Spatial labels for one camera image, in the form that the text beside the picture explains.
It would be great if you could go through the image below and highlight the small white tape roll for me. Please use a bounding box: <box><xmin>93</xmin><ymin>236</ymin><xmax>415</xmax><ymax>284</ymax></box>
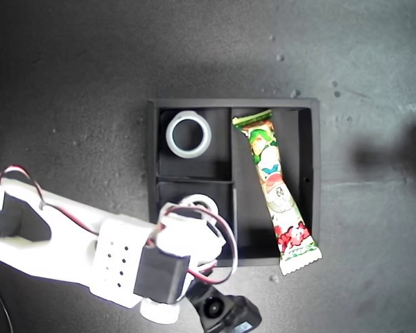
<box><xmin>178</xmin><ymin>193</ymin><xmax>220</xmax><ymax>223</ymax></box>

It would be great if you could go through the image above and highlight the large white tape roll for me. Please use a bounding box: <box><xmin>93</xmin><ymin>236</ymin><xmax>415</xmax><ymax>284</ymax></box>
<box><xmin>164</xmin><ymin>110</ymin><xmax>214</xmax><ymax>160</ymax></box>

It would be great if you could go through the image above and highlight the green printed snack bar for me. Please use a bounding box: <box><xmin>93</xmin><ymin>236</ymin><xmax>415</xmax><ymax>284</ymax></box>
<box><xmin>231</xmin><ymin>108</ymin><xmax>324</xmax><ymax>278</ymax></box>

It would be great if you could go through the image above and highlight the black tray with wells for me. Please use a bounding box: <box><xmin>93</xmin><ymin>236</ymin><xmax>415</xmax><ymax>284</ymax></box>
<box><xmin>146</xmin><ymin>97</ymin><xmax>322</xmax><ymax>268</ymax></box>

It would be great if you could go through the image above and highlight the red black gripper motor wire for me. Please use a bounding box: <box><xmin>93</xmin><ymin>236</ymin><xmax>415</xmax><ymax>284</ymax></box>
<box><xmin>155</xmin><ymin>203</ymin><xmax>239</xmax><ymax>286</ymax></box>

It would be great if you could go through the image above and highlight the red black forearm wire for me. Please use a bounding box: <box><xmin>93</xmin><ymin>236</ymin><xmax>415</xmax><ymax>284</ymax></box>
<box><xmin>0</xmin><ymin>165</ymin><xmax>100</xmax><ymax>239</ymax></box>

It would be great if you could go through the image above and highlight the thin black cable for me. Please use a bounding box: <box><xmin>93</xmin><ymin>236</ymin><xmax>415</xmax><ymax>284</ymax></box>
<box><xmin>0</xmin><ymin>272</ymin><xmax>15</xmax><ymax>333</ymax></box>

